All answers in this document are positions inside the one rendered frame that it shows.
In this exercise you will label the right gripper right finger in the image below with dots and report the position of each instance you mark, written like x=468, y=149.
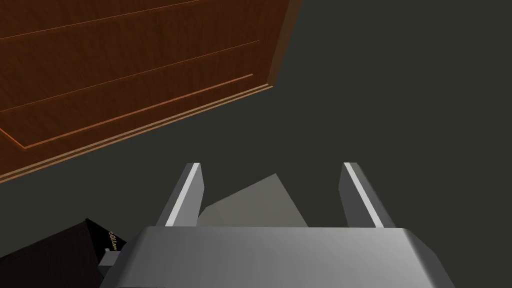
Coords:
x=362, y=200

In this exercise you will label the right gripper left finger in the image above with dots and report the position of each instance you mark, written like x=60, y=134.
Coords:
x=184, y=200

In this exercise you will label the brown wooden door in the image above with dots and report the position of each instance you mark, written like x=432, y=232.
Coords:
x=132, y=68

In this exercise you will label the dark brown box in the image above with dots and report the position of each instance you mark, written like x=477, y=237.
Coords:
x=52, y=260

